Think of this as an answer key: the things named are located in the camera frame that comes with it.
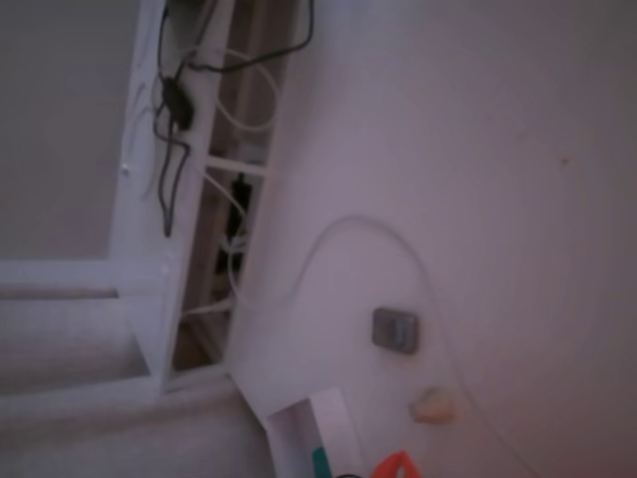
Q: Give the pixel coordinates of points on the grey metal tin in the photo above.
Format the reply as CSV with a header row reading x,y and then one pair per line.
x,y
395,331

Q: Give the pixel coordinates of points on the white cardboard bin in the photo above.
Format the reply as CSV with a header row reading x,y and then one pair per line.
x,y
333,418

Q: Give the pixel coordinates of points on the cream animal figurine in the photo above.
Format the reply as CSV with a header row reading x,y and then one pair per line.
x,y
433,406

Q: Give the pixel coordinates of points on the white metal frame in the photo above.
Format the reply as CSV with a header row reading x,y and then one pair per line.
x,y
144,199

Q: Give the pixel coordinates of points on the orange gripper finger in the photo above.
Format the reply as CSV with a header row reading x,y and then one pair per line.
x,y
412,468
385,467

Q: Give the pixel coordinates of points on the green cube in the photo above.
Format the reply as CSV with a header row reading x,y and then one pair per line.
x,y
321,463

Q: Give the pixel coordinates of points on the black plug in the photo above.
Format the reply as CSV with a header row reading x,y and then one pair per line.
x,y
241,186

